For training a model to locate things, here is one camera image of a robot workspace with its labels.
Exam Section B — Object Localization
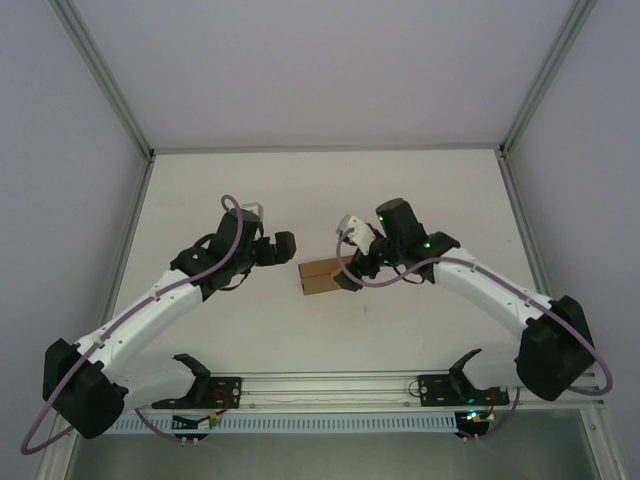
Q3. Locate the left connector with yellow plug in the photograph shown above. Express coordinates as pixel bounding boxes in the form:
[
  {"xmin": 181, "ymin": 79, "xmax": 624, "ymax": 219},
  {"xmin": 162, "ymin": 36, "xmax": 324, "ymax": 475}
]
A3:
[{"xmin": 172, "ymin": 410, "xmax": 224, "ymax": 432}]

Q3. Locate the aluminium frame bar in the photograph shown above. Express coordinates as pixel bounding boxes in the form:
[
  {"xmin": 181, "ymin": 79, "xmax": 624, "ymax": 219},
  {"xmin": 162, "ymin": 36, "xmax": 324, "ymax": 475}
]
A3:
[
  {"xmin": 579, "ymin": 407, "xmax": 634, "ymax": 480},
  {"xmin": 34, "ymin": 434, "xmax": 81, "ymax": 480}
]

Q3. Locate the aluminium lower left frame bar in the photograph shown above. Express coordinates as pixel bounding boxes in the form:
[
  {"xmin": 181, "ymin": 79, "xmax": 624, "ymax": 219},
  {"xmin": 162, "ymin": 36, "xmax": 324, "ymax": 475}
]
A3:
[{"xmin": 34, "ymin": 434, "xmax": 81, "ymax": 480}]

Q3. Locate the right connector with green light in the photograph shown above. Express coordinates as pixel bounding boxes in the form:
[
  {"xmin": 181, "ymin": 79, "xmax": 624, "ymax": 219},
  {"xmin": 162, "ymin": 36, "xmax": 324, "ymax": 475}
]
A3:
[{"xmin": 452, "ymin": 407, "xmax": 497, "ymax": 432}]

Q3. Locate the aluminium frame post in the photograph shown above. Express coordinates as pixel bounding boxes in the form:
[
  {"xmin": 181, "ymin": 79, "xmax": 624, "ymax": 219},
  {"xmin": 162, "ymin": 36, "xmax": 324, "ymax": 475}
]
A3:
[
  {"xmin": 498, "ymin": 0, "xmax": 599, "ymax": 160},
  {"xmin": 49, "ymin": 0, "xmax": 155, "ymax": 162}
]

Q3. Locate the aluminium right frame post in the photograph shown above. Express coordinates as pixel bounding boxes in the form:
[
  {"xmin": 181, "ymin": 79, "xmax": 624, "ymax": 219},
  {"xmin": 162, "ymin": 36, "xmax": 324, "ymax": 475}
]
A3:
[{"xmin": 498, "ymin": 0, "xmax": 599, "ymax": 160}]

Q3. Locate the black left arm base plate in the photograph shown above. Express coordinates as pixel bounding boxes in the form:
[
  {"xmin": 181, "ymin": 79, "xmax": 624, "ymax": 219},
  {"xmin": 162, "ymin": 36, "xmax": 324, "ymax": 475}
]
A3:
[{"xmin": 151, "ymin": 375, "xmax": 243, "ymax": 409}]

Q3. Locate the white slotted cable duct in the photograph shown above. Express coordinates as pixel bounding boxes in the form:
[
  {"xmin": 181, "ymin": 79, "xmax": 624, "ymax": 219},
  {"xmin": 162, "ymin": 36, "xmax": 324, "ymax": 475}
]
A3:
[{"xmin": 114, "ymin": 412, "xmax": 459, "ymax": 435}]

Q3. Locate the brown cardboard paper box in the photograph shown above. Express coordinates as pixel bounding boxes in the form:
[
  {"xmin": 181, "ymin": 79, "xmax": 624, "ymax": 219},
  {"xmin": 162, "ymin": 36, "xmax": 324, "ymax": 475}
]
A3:
[{"xmin": 297, "ymin": 256, "xmax": 355, "ymax": 298}]

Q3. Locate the aluminium mounting beam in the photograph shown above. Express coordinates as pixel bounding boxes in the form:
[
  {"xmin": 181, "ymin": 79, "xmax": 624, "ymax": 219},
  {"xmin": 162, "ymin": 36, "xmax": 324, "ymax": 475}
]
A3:
[{"xmin": 122, "ymin": 370, "xmax": 609, "ymax": 412}]

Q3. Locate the aluminium lower right frame bar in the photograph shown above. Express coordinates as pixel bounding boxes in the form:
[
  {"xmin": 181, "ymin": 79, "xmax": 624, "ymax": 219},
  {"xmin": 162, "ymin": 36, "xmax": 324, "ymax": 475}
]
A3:
[{"xmin": 579, "ymin": 407, "xmax": 634, "ymax": 480}]

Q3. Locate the aluminium left table rail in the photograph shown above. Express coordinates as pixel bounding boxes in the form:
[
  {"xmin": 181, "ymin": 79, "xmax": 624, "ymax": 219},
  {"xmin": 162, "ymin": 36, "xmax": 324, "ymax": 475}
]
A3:
[{"xmin": 87, "ymin": 155, "xmax": 157, "ymax": 374}]

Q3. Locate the aluminium table rail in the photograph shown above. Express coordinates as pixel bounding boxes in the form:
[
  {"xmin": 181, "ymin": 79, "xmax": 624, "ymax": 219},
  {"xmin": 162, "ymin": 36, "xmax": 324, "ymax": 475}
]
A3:
[
  {"xmin": 87, "ymin": 155, "xmax": 157, "ymax": 374},
  {"xmin": 149, "ymin": 143, "xmax": 504, "ymax": 156},
  {"xmin": 497, "ymin": 149, "xmax": 556, "ymax": 301}
]

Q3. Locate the aluminium left frame post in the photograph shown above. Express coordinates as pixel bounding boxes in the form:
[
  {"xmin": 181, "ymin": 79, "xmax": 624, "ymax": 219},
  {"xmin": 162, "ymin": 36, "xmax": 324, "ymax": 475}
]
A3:
[{"xmin": 49, "ymin": 0, "xmax": 155, "ymax": 162}]

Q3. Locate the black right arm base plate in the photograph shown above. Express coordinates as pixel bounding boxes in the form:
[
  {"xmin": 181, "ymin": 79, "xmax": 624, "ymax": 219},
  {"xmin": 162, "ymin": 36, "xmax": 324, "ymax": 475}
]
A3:
[{"xmin": 418, "ymin": 373, "xmax": 511, "ymax": 407}]

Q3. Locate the aluminium rear table rail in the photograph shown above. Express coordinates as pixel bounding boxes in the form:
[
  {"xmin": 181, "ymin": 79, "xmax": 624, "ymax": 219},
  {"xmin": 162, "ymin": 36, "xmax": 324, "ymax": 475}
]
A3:
[{"xmin": 149, "ymin": 143, "xmax": 504, "ymax": 156}]

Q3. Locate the grey metal sheet panel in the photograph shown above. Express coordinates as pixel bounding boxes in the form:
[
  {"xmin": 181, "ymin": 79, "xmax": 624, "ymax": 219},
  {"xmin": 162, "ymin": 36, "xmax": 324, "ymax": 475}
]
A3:
[{"xmin": 64, "ymin": 432, "xmax": 601, "ymax": 480}]

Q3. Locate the aluminium right table rail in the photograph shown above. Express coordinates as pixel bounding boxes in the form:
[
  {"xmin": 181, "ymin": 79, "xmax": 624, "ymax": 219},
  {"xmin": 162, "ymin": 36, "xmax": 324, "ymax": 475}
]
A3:
[{"xmin": 497, "ymin": 149, "xmax": 556, "ymax": 301}]

